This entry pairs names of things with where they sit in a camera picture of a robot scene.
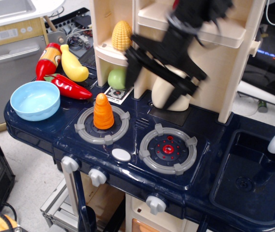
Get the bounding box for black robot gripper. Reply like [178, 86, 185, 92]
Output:
[125, 25, 207, 110]

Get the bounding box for orange toy carrot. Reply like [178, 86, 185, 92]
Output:
[93, 93, 114, 130]

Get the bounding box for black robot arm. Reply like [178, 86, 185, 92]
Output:
[125, 0, 233, 111]

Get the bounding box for light blue plastic bowl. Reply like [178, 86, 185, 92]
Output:
[10, 81, 61, 121]

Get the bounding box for cream toy detergent jug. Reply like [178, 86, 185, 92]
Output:
[152, 76, 192, 112]

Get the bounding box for green toy pear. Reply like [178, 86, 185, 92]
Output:
[107, 69, 126, 90]

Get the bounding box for black white sticker label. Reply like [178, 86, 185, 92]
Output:
[105, 87, 134, 105]

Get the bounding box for yellow toy corn cob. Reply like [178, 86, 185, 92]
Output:
[111, 20, 132, 51]

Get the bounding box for right grey stove burner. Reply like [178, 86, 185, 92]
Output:
[138, 124, 198, 175]

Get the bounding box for grey stove burner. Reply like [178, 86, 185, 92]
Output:
[74, 106, 130, 145]
[138, 124, 198, 175]

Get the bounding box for yellow toy banana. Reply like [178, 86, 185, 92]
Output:
[60, 44, 89, 82]

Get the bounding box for grey oval stove button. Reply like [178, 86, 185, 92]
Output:
[111, 148, 131, 162]

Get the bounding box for left grey stove burner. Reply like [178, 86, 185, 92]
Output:
[74, 106, 130, 145]

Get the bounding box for red toy chili pepper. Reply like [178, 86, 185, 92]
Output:
[44, 73, 92, 100]

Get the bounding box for small green can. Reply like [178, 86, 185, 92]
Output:
[258, 100, 268, 113]

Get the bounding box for red orange toy bottle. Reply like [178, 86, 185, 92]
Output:
[35, 43, 61, 81]

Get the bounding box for middle grey stove knob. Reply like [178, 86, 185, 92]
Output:
[88, 168, 107, 187]

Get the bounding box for grey stove knob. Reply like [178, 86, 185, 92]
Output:
[146, 195, 167, 215]
[61, 156, 79, 174]
[88, 168, 107, 187]

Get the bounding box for left grey stove knob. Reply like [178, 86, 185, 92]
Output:
[61, 156, 79, 174]

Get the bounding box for navy toy kitchen counter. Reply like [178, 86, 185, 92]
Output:
[4, 91, 275, 232]

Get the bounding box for right grey stove knob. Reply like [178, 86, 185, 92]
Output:
[146, 195, 167, 215]

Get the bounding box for grey toy dishwasher cabinet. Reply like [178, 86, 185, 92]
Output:
[0, 0, 64, 131]

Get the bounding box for tangled electronics wires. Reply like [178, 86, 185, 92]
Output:
[66, 28, 94, 51]

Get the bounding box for aluminium frame rail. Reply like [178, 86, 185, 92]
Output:
[40, 179, 78, 232]

